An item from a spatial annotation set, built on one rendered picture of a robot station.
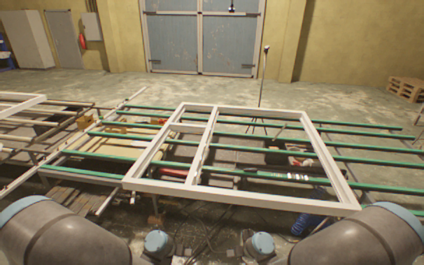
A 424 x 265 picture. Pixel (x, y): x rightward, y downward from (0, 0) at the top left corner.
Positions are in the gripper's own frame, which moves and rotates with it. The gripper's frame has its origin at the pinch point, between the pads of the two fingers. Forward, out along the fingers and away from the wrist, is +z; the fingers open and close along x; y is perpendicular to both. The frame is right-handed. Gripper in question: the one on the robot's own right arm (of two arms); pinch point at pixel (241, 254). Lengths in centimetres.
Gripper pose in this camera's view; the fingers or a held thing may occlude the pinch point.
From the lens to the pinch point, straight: 131.4
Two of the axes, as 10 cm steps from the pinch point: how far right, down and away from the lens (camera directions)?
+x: 9.8, 0.4, 2.0
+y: 0.9, 8.0, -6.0
